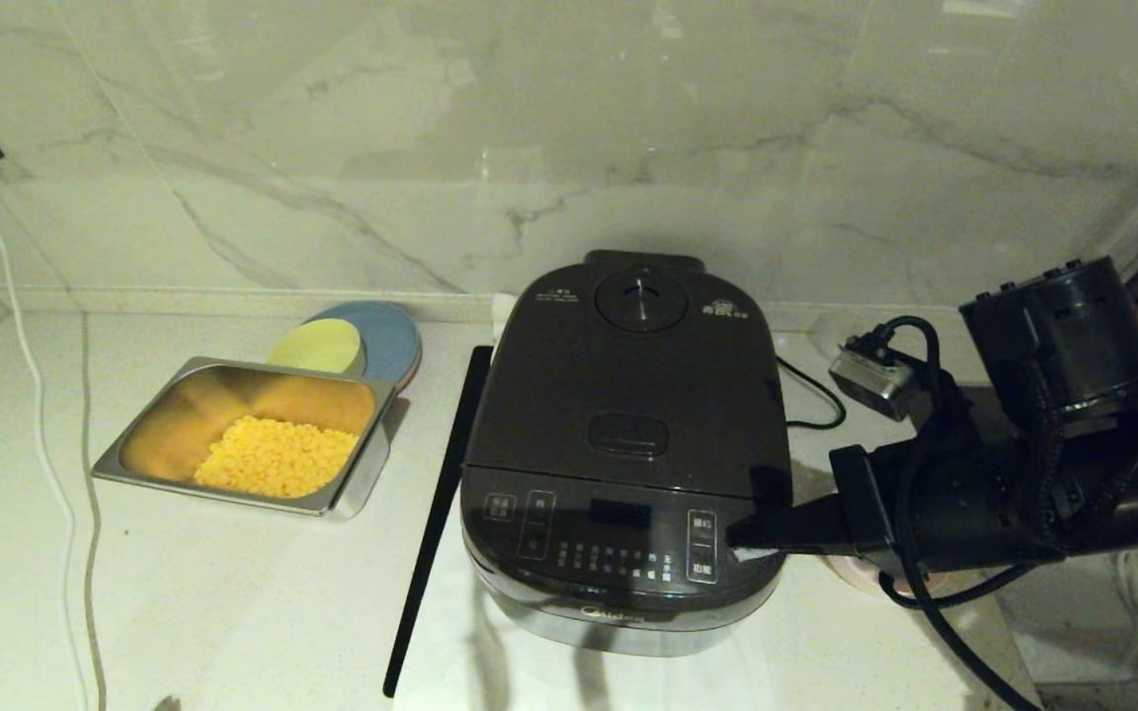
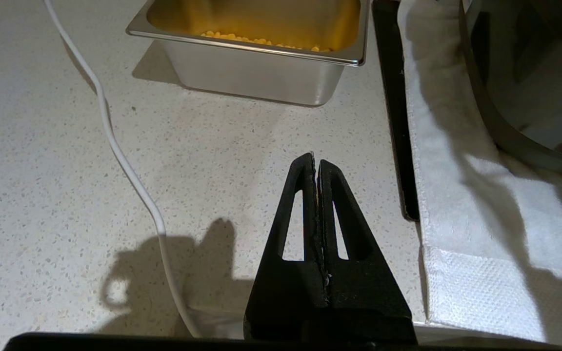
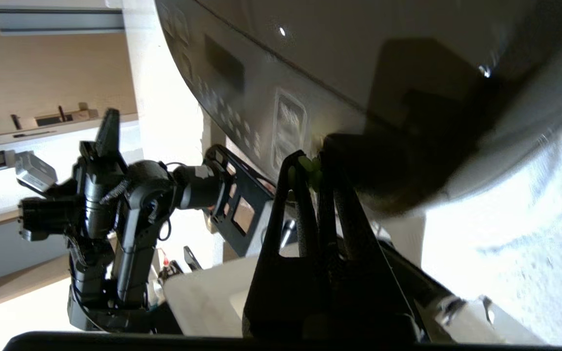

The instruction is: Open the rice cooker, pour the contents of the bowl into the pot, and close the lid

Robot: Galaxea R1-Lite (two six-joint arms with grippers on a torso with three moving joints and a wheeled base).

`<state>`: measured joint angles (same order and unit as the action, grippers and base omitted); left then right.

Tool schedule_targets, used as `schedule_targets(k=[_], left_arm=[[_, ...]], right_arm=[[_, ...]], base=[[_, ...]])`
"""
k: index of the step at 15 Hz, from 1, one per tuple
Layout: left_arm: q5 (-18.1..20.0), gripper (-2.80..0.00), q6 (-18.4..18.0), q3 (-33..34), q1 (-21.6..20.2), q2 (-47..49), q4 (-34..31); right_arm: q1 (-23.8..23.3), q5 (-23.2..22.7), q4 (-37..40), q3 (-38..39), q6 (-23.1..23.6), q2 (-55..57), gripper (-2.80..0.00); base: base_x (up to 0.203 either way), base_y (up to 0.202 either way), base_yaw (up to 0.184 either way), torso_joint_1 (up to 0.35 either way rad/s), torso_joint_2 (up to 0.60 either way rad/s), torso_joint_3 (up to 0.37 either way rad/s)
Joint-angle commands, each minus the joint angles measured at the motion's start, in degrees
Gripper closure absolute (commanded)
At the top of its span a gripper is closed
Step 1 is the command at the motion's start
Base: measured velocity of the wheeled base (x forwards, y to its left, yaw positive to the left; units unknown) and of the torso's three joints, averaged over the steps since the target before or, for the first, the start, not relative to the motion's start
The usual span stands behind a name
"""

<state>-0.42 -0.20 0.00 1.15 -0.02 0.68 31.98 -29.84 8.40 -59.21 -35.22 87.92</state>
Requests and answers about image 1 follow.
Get long black flat strip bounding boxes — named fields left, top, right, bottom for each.
left=383, top=344, right=493, bottom=697

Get blue plate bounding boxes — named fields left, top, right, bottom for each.
left=307, top=300, right=423, bottom=391

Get yellow-green small dish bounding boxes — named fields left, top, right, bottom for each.
left=268, top=317, right=365, bottom=376

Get black rice cooker lid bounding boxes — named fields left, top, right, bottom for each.
left=465, top=249, right=795, bottom=500

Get black rice cooker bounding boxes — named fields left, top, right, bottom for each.
left=393, top=294, right=807, bottom=711

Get white power cable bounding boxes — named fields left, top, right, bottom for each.
left=0, top=131, right=101, bottom=711

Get black power cable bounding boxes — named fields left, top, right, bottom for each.
left=776, top=355, right=847, bottom=431

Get yellow corn kernels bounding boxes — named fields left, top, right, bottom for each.
left=194, top=415, right=361, bottom=498

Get stainless steel tray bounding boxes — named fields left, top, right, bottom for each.
left=92, top=355, right=410, bottom=520

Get pink bowl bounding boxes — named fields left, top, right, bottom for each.
left=824, top=553, right=950, bottom=598

